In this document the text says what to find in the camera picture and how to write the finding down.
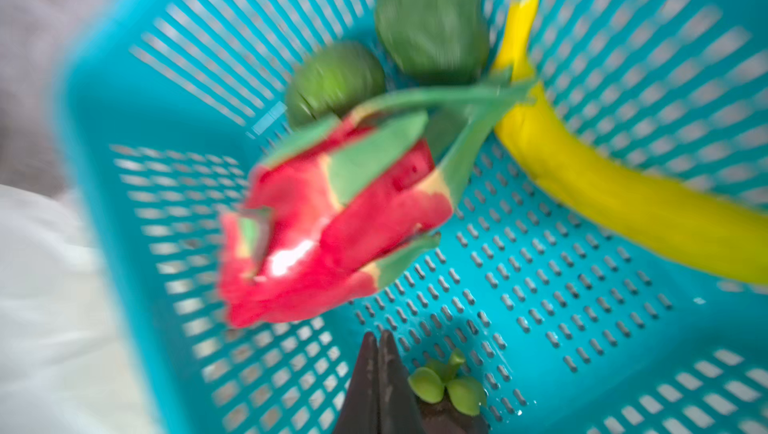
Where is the yellow banana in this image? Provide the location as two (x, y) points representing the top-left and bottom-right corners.
(490, 0), (768, 288)

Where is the green lime fruit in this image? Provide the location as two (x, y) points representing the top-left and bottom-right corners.
(284, 41), (387, 130)

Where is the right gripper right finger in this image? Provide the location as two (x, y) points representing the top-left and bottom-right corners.
(378, 330), (426, 434)

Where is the red dragon fruit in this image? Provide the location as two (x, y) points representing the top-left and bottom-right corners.
(218, 74), (532, 329)

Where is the dark green avocado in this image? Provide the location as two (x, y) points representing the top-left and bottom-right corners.
(374, 0), (490, 85)

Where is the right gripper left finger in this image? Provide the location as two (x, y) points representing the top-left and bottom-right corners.
(333, 332), (379, 434)

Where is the dark mangosteen fruit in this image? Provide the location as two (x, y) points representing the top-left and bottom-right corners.
(408, 349), (489, 434)

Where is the white plastic bag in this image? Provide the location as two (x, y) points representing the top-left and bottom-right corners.
(1, 186), (164, 433)

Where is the teal plastic basket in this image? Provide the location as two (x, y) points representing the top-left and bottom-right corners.
(57, 0), (767, 433)

